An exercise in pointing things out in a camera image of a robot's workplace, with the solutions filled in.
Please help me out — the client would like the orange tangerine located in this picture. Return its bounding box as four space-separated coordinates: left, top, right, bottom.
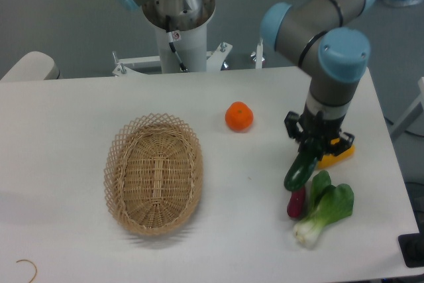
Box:
225 101 254 132

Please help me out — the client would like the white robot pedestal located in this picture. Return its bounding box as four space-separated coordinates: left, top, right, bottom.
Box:
111 0 266 78

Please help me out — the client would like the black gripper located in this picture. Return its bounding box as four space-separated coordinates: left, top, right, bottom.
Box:
284 100 354 161

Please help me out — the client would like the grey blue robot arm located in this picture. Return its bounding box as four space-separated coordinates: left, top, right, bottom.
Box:
119 0 375 160

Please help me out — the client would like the white chair armrest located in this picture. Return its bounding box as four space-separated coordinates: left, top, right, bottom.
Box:
1 51 62 83

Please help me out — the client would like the black device at edge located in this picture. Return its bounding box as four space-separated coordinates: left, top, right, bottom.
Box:
398 233 423 268

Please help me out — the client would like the dark green cucumber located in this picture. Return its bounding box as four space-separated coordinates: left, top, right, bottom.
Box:
284 139 322 192

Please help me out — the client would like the white frame leg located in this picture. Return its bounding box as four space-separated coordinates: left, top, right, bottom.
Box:
389 78 423 141

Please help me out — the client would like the tan rubber band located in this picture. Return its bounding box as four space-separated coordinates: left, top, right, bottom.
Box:
16 259 38 282

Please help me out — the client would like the purple sweet potato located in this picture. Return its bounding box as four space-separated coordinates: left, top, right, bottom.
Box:
287 187 306 219

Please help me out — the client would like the yellow mango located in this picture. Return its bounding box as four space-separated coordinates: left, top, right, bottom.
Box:
317 145 355 170

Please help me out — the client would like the woven wicker basket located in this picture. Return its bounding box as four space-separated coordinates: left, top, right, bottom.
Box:
104 113 203 236

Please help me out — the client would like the green bok choy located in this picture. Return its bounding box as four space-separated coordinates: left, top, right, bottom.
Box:
293 170 354 249

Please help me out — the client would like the black pedestal cable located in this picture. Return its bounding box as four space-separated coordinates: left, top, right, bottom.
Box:
164 14 188 73

